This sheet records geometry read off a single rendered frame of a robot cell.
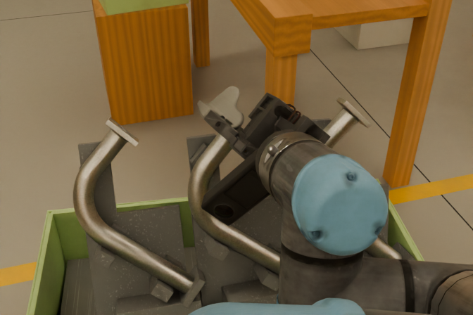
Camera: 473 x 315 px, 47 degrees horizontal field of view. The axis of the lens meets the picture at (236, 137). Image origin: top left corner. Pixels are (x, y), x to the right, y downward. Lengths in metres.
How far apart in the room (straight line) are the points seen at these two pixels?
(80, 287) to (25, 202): 1.59
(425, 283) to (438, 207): 2.05
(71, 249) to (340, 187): 0.73
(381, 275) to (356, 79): 2.95
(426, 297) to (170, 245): 0.49
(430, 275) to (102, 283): 0.56
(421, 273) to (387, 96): 2.80
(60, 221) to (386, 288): 0.67
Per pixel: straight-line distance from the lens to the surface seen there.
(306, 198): 0.44
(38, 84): 3.50
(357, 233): 0.46
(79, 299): 1.03
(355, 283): 0.51
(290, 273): 0.50
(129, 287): 0.93
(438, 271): 0.53
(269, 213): 0.89
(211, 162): 0.79
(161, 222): 0.89
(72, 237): 1.06
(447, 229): 2.47
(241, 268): 0.92
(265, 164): 0.55
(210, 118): 0.69
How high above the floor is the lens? 1.62
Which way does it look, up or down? 35 degrees down
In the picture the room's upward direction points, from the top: straight up
